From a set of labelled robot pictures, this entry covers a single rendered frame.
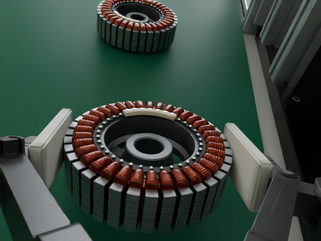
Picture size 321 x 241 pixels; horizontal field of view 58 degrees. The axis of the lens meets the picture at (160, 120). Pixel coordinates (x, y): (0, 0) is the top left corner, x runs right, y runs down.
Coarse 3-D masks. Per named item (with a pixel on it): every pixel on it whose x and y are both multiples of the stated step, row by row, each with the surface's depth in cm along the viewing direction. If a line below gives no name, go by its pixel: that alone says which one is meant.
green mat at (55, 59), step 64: (0, 0) 43; (64, 0) 47; (192, 0) 56; (0, 64) 32; (64, 64) 34; (128, 64) 37; (192, 64) 39; (0, 128) 26; (256, 128) 32; (64, 192) 22
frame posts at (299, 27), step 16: (288, 0) 38; (304, 0) 31; (320, 0) 29; (272, 16) 40; (288, 16) 40; (304, 16) 30; (320, 16) 30; (272, 32) 41; (288, 32) 34; (304, 32) 31; (320, 32) 31; (288, 48) 33; (304, 48) 33; (272, 64) 36; (288, 64) 33; (304, 64) 33; (272, 80) 35; (288, 80) 35
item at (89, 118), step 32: (96, 128) 20; (128, 128) 22; (160, 128) 23; (192, 128) 21; (64, 160) 18; (96, 160) 16; (128, 160) 19; (160, 160) 19; (192, 160) 18; (224, 160) 18; (96, 192) 16; (128, 192) 15; (160, 192) 16; (192, 192) 15; (128, 224) 16; (160, 224) 16; (192, 224) 17
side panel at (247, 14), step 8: (240, 0) 58; (248, 0) 53; (256, 0) 46; (240, 8) 56; (248, 8) 49; (256, 8) 47; (240, 16) 54; (248, 16) 48; (248, 24) 49; (248, 32) 50; (256, 32) 49
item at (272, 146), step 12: (252, 36) 49; (252, 48) 46; (252, 60) 43; (252, 72) 41; (252, 84) 38; (264, 84) 39; (264, 96) 37; (264, 108) 35; (264, 120) 33; (264, 132) 32; (276, 132) 32; (264, 144) 30; (276, 144) 31; (276, 156) 29; (288, 240) 23; (300, 240) 23
